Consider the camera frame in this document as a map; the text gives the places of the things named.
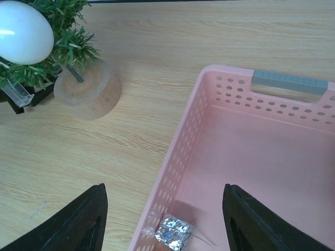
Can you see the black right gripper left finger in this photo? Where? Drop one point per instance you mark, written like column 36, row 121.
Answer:
column 78, row 226

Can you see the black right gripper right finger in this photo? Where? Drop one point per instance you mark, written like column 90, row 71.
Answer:
column 250, row 225

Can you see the clear plastic battery box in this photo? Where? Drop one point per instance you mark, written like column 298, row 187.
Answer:
column 11, row 85

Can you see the white ball ornament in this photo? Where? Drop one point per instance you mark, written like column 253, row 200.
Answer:
column 26, row 36

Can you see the round wooden tree base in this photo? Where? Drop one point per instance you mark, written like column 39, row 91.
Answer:
column 93, row 98

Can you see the small green christmas tree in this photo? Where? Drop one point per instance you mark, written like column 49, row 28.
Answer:
column 72, row 49

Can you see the silver glitter gift ornament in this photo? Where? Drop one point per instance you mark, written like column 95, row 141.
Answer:
column 174, row 232

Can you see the pink perforated plastic basket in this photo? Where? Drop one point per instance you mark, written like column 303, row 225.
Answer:
column 271, row 134

